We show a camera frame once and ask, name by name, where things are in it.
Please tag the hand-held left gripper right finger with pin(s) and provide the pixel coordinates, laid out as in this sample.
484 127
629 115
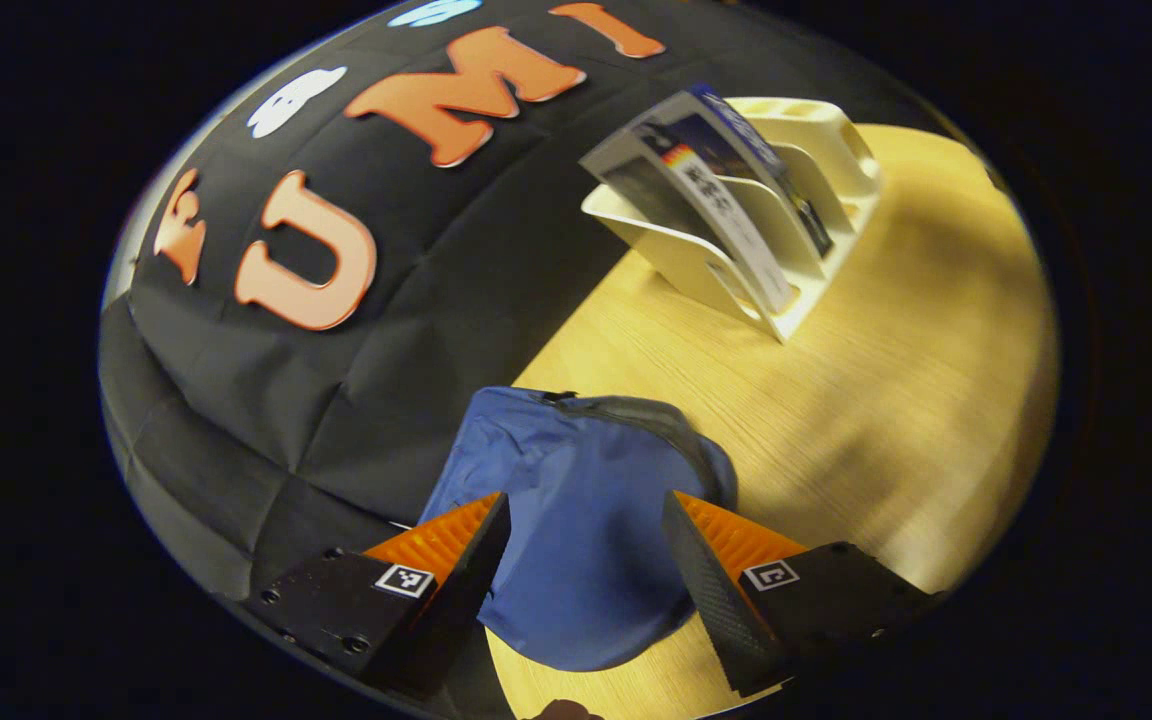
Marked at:
711 600

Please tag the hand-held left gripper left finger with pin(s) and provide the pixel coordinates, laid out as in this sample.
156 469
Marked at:
466 590

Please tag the blue schoolbag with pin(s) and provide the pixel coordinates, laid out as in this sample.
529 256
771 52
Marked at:
586 500

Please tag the portrait cover book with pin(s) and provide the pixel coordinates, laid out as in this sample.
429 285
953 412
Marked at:
656 180

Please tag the dark blue cover book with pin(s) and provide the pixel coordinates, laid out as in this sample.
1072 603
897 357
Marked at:
751 140

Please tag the white plastic bookshelf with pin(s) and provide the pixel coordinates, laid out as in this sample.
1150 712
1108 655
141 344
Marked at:
836 150

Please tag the black backdrop cloth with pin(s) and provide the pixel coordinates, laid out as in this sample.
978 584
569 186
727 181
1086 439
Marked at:
386 350

